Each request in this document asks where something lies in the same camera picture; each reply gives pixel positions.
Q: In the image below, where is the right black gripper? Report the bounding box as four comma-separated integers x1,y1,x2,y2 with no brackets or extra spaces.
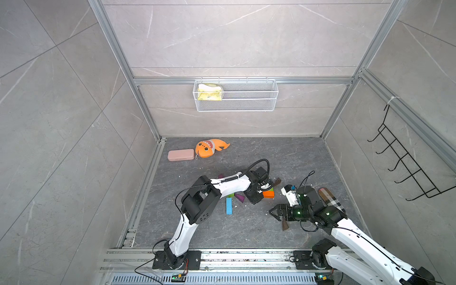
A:
268,203,311,221

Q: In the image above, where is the dark brown wedge block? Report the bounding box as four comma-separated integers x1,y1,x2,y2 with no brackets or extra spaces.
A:
281,220,289,231

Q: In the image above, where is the orange rectangular block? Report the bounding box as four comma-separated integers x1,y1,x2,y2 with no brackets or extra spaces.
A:
262,190,275,199

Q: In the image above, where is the light blue eraser block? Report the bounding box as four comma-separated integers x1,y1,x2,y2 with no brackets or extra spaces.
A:
226,197,233,215

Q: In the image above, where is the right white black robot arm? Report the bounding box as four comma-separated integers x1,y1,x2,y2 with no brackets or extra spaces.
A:
270,185,438,285

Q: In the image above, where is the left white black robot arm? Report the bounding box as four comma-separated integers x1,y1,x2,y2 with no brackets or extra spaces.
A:
156,167,273,269

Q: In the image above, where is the plaid brown cylinder case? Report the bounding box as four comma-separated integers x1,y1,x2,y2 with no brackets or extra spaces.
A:
318,188,346,213

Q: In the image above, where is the orange fish plush toy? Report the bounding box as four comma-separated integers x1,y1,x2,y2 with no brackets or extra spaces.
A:
195,139,230,158

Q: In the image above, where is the pink rectangular case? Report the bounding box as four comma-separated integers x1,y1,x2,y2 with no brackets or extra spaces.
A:
167,149,195,162

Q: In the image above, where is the yellow white cloth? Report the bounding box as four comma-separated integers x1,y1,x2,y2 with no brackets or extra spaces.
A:
197,83,224,101

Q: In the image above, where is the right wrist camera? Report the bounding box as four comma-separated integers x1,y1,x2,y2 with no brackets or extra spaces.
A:
281,185,301,207

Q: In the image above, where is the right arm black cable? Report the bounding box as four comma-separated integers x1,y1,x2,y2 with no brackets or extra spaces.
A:
297,170,444,284

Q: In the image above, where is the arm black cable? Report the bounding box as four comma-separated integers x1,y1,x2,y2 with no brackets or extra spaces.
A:
297,170,444,284
152,158,275,250

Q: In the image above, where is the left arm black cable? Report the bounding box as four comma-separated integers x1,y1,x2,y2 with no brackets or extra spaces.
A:
152,158,275,250

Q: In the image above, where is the white wire wall basket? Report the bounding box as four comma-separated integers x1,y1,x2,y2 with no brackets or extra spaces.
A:
192,79,279,112

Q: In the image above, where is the black wire hook rack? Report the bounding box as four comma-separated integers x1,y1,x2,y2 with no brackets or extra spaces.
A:
367,104,456,202

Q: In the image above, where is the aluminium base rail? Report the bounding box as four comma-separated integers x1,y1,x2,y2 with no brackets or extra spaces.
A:
95,248,362,285

